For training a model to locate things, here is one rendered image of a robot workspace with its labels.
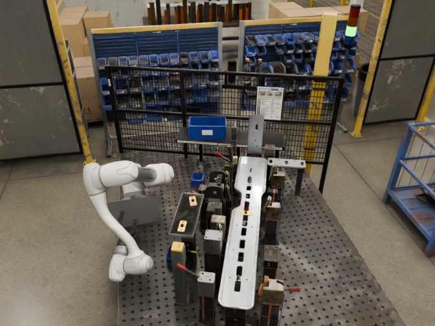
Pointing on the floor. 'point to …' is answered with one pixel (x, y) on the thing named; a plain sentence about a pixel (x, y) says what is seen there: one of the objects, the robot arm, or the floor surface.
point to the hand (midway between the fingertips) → (129, 217)
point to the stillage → (411, 192)
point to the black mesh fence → (216, 108)
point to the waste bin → (360, 86)
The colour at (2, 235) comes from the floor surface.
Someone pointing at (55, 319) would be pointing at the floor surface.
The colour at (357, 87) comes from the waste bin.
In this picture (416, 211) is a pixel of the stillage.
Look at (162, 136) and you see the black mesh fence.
